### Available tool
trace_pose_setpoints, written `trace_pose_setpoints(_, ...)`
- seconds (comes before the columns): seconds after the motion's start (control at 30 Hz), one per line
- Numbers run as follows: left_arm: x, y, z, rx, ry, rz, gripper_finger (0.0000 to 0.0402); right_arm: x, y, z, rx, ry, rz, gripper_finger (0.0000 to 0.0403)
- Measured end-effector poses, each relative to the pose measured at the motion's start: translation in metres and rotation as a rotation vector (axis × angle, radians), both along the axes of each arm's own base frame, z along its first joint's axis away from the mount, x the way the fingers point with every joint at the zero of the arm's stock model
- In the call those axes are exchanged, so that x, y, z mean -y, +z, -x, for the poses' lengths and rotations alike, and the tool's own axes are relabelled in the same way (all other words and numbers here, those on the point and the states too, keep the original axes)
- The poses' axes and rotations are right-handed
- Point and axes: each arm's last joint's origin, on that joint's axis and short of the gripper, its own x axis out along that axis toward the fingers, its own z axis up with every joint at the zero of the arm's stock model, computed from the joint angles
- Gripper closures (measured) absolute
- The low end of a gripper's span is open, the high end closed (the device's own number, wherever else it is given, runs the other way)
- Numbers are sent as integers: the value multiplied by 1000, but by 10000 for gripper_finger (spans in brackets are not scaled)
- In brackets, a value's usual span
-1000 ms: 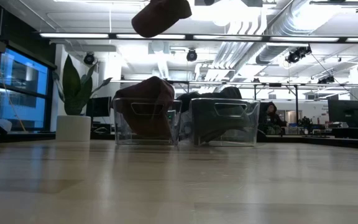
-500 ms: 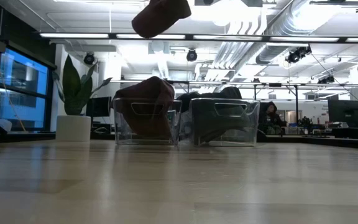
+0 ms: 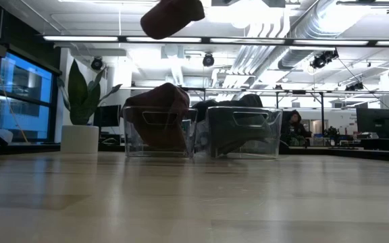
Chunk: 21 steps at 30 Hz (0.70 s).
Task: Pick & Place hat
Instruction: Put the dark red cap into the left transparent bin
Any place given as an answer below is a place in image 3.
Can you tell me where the dark computer monitor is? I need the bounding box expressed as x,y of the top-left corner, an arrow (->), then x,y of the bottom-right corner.
355,107 -> 389,140
93,104 -> 122,128

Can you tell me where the black baseball cap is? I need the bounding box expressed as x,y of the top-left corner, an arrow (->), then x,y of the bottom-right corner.
190,93 -> 280,158

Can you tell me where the person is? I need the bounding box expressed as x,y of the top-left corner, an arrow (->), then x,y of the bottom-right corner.
280,109 -> 313,147

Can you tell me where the clear plastic bin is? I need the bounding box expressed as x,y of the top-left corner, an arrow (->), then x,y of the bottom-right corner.
204,106 -> 284,160
122,105 -> 199,159

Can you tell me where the thin yellow cable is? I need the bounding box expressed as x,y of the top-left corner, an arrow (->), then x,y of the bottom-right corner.
0,18 -> 29,143

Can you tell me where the silver ventilation duct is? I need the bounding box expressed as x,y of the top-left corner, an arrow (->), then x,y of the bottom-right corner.
230,0 -> 339,80

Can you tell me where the maroon baseball cap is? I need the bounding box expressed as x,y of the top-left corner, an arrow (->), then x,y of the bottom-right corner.
140,0 -> 206,41
122,82 -> 191,152

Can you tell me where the long ceiling light strip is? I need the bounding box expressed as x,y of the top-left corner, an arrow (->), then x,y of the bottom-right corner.
42,34 -> 389,48

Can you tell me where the green snake plant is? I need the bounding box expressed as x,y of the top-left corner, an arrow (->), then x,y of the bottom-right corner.
57,59 -> 124,127

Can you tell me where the large blue-lit window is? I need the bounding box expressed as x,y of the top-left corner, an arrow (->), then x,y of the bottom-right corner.
0,47 -> 60,142

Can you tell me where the white plant pot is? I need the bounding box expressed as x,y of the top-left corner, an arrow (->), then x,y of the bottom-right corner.
60,124 -> 100,155

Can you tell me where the black hanging spot lamp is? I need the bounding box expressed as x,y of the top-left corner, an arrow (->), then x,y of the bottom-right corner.
202,53 -> 215,68
344,82 -> 365,92
90,56 -> 104,72
310,49 -> 340,70

